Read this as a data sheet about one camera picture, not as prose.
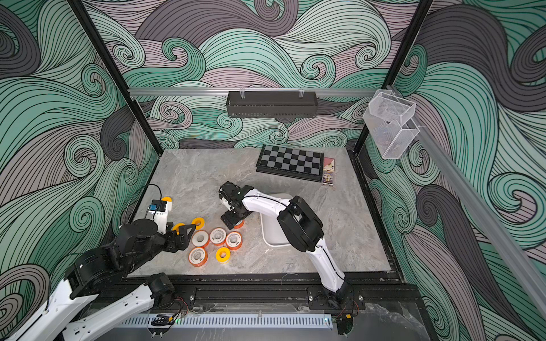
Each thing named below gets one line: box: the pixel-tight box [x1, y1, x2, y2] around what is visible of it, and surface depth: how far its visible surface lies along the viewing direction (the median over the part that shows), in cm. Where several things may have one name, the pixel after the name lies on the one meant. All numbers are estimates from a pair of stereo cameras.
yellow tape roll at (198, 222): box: [190, 216, 206, 230], surface depth 94 cm
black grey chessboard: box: [255, 144, 325, 183], surface depth 113 cm
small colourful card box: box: [321, 157, 335, 186], surface depth 112 cm
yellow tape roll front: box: [215, 247, 231, 263], surface depth 83 cm
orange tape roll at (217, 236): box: [209, 227, 227, 247], surface depth 87 cm
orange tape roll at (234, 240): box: [225, 230, 244, 251], surface depth 87 cm
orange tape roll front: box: [187, 246, 209, 268], surface depth 82 cm
